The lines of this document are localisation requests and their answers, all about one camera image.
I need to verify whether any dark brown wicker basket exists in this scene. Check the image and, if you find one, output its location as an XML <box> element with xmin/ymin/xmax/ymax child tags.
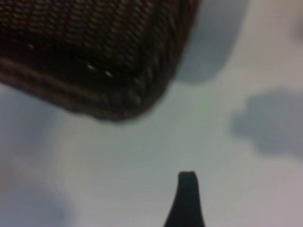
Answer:
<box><xmin>0</xmin><ymin>0</ymin><xmax>200</xmax><ymax>122</ymax></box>

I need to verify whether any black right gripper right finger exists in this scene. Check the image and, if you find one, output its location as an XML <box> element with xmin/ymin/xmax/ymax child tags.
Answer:
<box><xmin>186</xmin><ymin>171</ymin><xmax>205</xmax><ymax>227</ymax></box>

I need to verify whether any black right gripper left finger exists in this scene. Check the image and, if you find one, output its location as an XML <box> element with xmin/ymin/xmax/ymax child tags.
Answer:
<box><xmin>163</xmin><ymin>171</ymin><xmax>189</xmax><ymax>227</ymax></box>

